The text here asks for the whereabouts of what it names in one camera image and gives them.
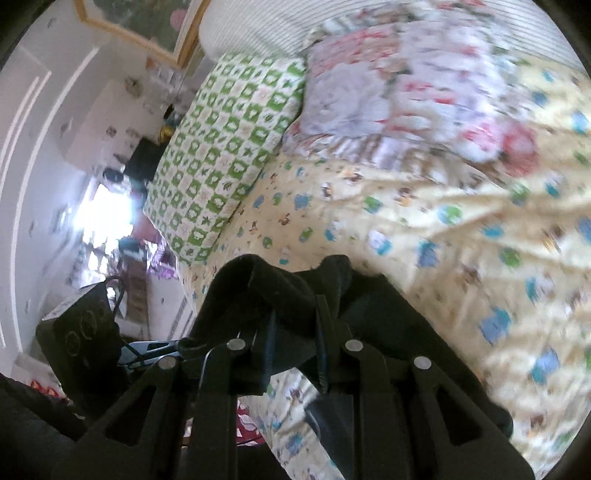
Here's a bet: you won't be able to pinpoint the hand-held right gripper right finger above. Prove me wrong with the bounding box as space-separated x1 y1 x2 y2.
307 296 536 480

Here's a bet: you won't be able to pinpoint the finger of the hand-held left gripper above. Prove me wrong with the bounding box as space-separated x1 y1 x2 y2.
120 338 185 370

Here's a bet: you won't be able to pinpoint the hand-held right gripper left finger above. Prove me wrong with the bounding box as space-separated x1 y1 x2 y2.
51 318 278 480

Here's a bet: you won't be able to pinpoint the black pants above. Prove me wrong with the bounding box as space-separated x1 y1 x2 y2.
178 254 513 439

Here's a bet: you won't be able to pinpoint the person's left forearm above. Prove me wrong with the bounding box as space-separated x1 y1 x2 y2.
0 373 93 480

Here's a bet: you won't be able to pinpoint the white panelled door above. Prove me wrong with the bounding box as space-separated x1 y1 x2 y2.
0 44 116 356

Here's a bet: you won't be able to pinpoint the bear printed yellow blanket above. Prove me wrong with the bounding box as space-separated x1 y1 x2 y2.
178 55 591 480

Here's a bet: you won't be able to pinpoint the black box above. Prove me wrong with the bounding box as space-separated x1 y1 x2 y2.
124 137 162 183

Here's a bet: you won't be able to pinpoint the green checked pillow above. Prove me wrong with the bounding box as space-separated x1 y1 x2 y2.
143 52 308 266

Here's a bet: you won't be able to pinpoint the floral pillow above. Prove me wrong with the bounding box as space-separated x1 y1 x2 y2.
281 14 541 174

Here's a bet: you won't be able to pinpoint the gold framed flower picture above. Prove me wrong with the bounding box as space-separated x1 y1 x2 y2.
74 0 211 70

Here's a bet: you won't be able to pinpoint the white striped bedding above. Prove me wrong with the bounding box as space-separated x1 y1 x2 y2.
198 0 568 70

